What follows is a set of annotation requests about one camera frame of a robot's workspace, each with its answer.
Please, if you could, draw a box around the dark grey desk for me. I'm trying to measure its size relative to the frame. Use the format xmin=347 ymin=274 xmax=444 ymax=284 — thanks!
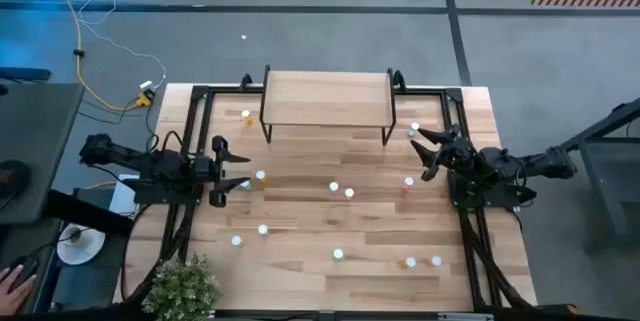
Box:
xmin=0 ymin=82 xmax=85 ymax=226

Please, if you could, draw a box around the thin white cable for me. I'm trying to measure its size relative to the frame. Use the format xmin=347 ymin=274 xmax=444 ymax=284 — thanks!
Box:
xmin=77 ymin=0 xmax=168 ymax=91

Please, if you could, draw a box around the black diagonal desk beam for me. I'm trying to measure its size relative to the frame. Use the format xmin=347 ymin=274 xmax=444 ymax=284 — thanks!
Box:
xmin=43 ymin=189 xmax=135 ymax=238

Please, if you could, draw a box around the orange extension cable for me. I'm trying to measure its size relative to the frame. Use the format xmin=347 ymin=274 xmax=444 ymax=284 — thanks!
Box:
xmin=37 ymin=0 xmax=151 ymax=112

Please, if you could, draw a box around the white paper sheet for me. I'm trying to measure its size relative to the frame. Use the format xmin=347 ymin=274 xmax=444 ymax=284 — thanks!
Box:
xmin=108 ymin=174 xmax=142 ymax=216

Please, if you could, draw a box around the black round pad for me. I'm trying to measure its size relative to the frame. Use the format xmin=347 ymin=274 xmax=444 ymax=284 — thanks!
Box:
xmin=0 ymin=159 xmax=32 ymax=200

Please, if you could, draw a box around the dark metal workbench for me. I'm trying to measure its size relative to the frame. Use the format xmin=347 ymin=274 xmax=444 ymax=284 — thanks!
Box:
xmin=549 ymin=96 xmax=640 ymax=255

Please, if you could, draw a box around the green artificial potted plant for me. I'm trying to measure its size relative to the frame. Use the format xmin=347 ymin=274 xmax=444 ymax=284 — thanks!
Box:
xmin=141 ymin=253 xmax=222 ymax=318

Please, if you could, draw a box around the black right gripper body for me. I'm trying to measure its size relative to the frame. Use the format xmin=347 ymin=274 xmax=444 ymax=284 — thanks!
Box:
xmin=422 ymin=123 xmax=489 ymax=185

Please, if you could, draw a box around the person's hand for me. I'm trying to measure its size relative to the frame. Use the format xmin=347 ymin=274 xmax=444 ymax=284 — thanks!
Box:
xmin=0 ymin=263 xmax=39 ymax=315

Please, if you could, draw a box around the black computer mouse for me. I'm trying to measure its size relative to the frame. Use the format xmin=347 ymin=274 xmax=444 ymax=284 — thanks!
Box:
xmin=8 ymin=254 xmax=40 ymax=290

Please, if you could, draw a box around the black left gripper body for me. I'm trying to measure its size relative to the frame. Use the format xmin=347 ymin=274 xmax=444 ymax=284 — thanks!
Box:
xmin=192 ymin=134 xmax=232 ymax=209

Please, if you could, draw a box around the wooden shelf black metal frame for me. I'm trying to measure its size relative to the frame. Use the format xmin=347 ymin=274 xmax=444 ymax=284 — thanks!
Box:
xmin=259 ymin=64 xmax=398 ymax=146

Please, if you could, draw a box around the white plate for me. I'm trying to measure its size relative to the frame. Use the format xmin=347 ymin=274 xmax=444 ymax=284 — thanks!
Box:
xmin=55 ymin=222 xmax=107 ymax=266

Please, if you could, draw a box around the black flat panel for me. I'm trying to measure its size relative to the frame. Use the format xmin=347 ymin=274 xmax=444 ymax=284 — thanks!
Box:
xmin=0 ymin=66 xmax=52 ymax=83

